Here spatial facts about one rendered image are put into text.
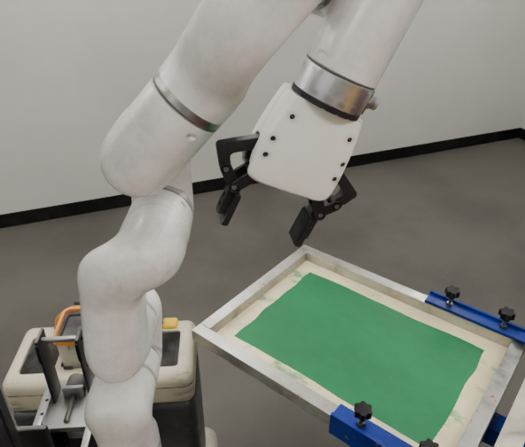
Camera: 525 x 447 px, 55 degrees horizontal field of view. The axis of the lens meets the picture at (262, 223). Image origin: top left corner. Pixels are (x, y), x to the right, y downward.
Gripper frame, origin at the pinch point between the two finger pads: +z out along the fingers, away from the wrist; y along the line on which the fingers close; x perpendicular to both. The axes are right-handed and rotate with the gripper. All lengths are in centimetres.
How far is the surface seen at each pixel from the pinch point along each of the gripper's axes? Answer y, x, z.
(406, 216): -229, -267, 88
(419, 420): -74, -24, 52
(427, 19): -222, -379, -47
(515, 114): -383, -400, -10
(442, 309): -94, -58, 38
